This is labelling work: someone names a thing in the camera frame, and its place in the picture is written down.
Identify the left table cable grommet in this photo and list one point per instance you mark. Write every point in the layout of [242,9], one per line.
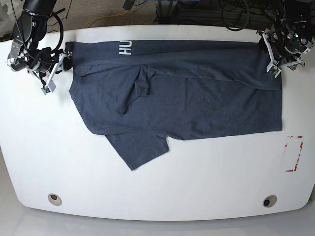
[54,199]

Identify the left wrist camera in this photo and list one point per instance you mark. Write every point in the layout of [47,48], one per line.
[274,70]

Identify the right table cable grommet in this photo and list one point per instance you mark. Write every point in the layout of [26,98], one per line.
[269,201]

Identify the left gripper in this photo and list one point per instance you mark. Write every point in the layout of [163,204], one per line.
[287,43]

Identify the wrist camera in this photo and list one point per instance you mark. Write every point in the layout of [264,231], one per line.
[48,88]
[274,70]

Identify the red tape rectangle marking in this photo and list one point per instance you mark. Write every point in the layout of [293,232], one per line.
[292,153]

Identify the dark blue T-shirt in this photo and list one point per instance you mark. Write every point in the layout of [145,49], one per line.
[139,93]

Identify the table cable grommet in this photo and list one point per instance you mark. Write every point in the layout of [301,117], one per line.
[269,201]
[54,199]

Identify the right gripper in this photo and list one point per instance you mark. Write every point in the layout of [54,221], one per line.
[44,66]

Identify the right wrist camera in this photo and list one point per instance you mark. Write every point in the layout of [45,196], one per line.
[48,88]

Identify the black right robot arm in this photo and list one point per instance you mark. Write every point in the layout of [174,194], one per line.
[29,29]

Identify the black tripod on floor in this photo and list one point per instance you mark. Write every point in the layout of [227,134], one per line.
[56,14]

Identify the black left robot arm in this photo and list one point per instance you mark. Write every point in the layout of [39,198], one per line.
[292,11]

